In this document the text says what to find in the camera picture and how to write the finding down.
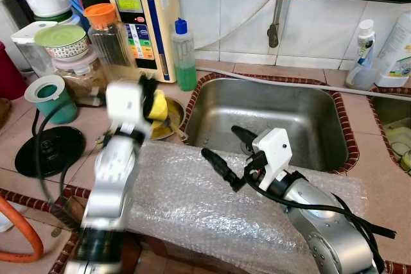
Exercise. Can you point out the stainless steel bowl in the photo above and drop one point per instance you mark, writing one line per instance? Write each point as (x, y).
(176, 124)

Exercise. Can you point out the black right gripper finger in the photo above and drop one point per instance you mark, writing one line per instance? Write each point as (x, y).
(244, 136)
(221, 168)

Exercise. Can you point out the patterned bowl green lid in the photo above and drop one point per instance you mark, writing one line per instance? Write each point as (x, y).
(61, 35)

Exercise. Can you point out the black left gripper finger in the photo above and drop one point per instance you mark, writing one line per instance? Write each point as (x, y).
(149, 86)

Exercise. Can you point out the small white pump bottle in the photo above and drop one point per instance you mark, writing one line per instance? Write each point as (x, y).
(363, 72)

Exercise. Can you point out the yellow plastic cup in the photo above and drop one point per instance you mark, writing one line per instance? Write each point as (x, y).
(160, 108)

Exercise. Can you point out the glass jar brown contents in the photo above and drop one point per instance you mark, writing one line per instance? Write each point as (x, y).
(80, 78)

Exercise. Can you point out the clear container white lid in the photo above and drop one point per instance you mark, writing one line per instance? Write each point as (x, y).
(29, 49)

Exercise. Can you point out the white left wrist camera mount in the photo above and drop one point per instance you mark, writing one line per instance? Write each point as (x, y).
(123, 104)

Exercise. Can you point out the teal cup white rim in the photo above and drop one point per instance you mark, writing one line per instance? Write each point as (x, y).
(58, 107)

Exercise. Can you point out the stainless steel sink basin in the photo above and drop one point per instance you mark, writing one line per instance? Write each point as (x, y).
(392, 110)
(276, 107)

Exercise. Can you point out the black round kettle base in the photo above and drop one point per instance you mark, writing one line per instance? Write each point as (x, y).
(51, 152)

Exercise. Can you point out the dark red container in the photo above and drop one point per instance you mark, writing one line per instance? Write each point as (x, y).
(9, 72)

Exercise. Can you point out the cream water ionizer appliance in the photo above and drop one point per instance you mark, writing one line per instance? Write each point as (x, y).
(157, 4)

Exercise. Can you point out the large white detergent bottle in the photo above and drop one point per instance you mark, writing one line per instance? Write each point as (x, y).
(398, 49)

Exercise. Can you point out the clear jar orange lid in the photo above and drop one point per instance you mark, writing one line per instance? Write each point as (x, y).
(103, 16)

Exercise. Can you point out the green soap bottle blue cap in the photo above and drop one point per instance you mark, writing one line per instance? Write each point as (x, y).
(186, 75)

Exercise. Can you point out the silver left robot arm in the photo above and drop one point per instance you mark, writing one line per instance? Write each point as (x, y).
(112, 184)

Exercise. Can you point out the clear plastic container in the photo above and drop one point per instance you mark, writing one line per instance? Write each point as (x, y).
(401, 142)

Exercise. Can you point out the clear bubble wrap sheet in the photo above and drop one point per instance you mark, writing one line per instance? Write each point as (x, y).
(192, 213)

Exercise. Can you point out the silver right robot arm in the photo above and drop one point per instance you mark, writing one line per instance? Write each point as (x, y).
(327, 229)

